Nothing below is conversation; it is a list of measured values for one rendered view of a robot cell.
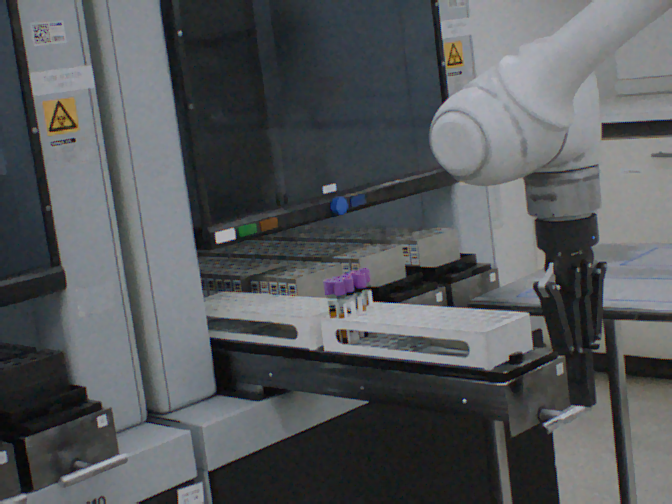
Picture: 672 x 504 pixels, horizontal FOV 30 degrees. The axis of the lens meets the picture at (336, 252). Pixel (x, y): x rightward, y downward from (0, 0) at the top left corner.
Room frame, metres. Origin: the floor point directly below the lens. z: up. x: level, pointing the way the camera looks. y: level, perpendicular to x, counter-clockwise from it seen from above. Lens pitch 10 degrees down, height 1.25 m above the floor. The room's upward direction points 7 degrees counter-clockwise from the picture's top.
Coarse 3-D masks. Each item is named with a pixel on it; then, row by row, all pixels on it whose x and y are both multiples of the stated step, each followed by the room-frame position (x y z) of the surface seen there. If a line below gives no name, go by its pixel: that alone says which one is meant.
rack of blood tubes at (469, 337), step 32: (320, 320) 1.73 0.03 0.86; (352, 320) 1.69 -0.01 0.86; (384, 320) 1.67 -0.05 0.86; (416, 320) 1.64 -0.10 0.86; (448, 320) 1.62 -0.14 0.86; (480, 320) 1.59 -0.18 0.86; (512, 320) 1.57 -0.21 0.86; (352, 352) 1.69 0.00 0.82; (384, 352) 1.65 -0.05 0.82; (416, 352) 1.69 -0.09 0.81; (448, 352) 1.67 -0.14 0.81; (480, 352) 1.54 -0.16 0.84; (512, 352) 1.56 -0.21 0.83
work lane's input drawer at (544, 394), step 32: (224, 352) 1.86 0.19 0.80; (256, 352) 1.83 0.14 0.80; (288, 352) 1.78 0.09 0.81; (320, 352) 1.73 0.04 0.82; (544, 352) 1.57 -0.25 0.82; (256, 384) 1.82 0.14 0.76; (288, 384) 1.77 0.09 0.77; (320, 384) 1.72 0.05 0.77; (352, 384) 1.68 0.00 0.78; (384, 384) 1.63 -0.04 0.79; (416, 384) 1.59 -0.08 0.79; (448, 384) 1.55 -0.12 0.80; (480, 384) 1.52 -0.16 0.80; (512, 384) 1.50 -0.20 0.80; (544, 384) 1.55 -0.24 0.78; (480, 416) 1.52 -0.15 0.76; (512, 416) 1.49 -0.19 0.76; (544, 416) 1.52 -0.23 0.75; (576, 416) 1.51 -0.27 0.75
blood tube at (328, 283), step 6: (324, 282) 1.72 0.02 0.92; (330, 282) 1.72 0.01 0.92; (324, 288) 1.72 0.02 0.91; (330, 288) 1.72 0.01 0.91; (330, 294) 1.72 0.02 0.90; (330, 300) 1.72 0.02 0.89; (330, 306) 1.72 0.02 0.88; (336, 306) 1.73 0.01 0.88; (330, 312) 1.72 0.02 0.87; (336, 312) 1.72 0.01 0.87; (336, 336) 1.72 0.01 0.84
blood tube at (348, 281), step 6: (348, 282) 1.72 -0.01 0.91; (348, 288) 1.72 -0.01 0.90; (348, 294) 1.72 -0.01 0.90; (348, 300) 1.72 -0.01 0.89; (354, 300) 1.73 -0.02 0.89; (348, 306) 1.72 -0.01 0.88; (354, 306) 1.72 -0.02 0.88; (348, 312) 1.72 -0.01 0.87; (354, 312) 1.72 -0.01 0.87; (354, 330) 1.72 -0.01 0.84; (354, 336) 1.73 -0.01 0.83
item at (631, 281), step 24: (624, 264) 2.04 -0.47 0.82; (648, 264) 2.02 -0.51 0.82; (504, 288) 1.98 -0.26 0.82; (528, 288) 1.96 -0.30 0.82; (624, 288) 1.87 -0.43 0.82; (648, 288) 1.85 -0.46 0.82; (528, 312) 1.85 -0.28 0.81; (624, 312) 1.75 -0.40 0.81; (648, 312) 1.72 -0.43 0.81; (624, 384) 2.24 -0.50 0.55; (624, 408) 2.23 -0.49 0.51; (624, 432) 2.23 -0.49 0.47; (504, 456) 1.92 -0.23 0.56; (624, 456) 2.23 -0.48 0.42; (504, 480) 1.91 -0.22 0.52; (624, 480) 2.23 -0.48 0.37
